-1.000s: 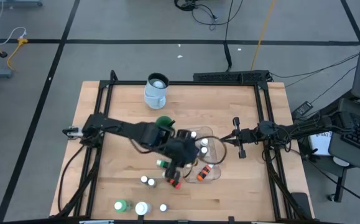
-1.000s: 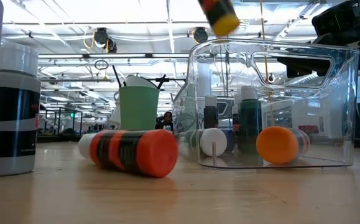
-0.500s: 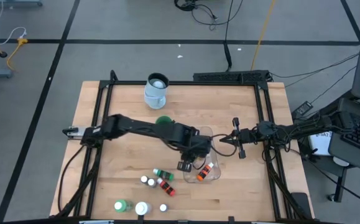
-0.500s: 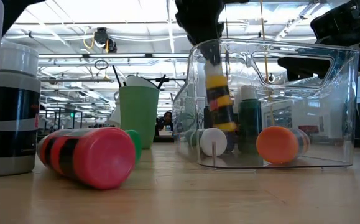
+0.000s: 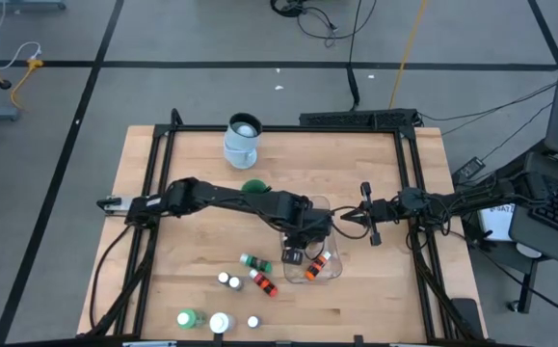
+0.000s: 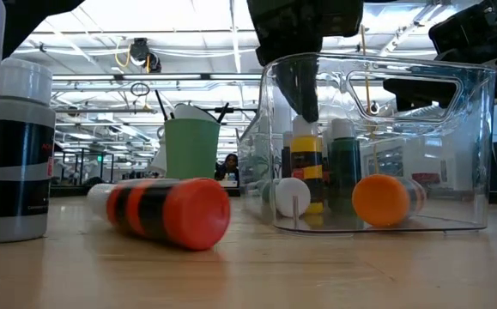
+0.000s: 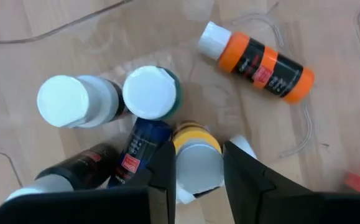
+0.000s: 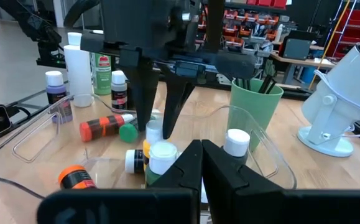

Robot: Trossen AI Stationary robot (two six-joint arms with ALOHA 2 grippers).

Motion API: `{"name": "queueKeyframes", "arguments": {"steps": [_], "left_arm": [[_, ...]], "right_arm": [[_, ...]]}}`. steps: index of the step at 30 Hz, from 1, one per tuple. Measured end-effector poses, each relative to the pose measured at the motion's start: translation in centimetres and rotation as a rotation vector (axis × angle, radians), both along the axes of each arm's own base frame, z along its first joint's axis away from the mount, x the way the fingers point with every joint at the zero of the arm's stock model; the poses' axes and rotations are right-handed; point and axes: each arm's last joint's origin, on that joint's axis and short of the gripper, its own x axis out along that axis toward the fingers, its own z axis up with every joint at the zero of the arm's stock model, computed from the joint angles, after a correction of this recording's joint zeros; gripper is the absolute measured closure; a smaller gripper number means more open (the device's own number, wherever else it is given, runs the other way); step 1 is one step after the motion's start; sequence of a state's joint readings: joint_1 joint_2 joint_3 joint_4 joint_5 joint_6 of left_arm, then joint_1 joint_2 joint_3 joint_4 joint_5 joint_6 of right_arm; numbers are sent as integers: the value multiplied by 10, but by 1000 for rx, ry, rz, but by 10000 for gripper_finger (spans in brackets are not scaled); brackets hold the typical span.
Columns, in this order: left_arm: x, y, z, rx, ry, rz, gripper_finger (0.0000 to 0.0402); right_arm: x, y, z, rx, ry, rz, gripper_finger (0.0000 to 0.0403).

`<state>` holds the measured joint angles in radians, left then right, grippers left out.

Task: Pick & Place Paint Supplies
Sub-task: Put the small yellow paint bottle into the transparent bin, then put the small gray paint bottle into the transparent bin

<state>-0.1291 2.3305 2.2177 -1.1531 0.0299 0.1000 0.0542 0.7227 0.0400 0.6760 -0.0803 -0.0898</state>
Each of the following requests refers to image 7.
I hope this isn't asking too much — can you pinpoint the orange paint bottle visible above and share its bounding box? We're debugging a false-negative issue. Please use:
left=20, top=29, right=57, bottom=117
left=197, top=21, right=316, bottom=105

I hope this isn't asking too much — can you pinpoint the clear plastic bin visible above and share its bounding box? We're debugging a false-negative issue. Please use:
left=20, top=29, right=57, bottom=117
left=0, top=0, right=360, bottom=224

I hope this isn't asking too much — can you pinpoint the white paint bottle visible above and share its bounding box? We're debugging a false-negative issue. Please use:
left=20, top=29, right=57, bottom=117
left=36, top=74, right=129, bottom=129
left=229, top=134, right=258, bottom=160

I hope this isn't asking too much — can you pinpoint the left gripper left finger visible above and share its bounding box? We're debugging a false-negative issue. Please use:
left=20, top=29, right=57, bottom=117
left=125, top=140, right=177, bottom=224

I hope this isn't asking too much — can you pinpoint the purple paint bottle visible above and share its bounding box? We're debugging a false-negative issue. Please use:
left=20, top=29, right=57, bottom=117
left=107, top=117, right=173, bottom=189

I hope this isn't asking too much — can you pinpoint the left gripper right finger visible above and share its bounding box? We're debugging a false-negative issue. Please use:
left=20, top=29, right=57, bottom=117
left=223, top=140, right=324, bottom=224

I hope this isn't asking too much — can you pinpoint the dark green paint bottle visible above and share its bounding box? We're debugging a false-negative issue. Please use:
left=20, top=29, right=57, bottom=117
left=122, top=65, right=184, bottom=121

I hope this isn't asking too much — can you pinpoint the yellow paint bottle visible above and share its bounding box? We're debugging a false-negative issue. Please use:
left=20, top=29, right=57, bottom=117
left=171, top=120, right=226, bottom=196

